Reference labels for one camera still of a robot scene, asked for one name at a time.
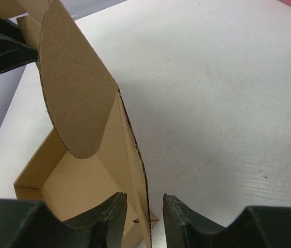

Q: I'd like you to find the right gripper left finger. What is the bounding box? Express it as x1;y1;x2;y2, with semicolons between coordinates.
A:
0;193;127;247

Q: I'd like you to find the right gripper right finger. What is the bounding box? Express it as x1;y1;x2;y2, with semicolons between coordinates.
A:
163;194;291;247

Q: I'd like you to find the large brown cardboard box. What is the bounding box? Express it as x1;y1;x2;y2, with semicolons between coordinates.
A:
0;1;157;247

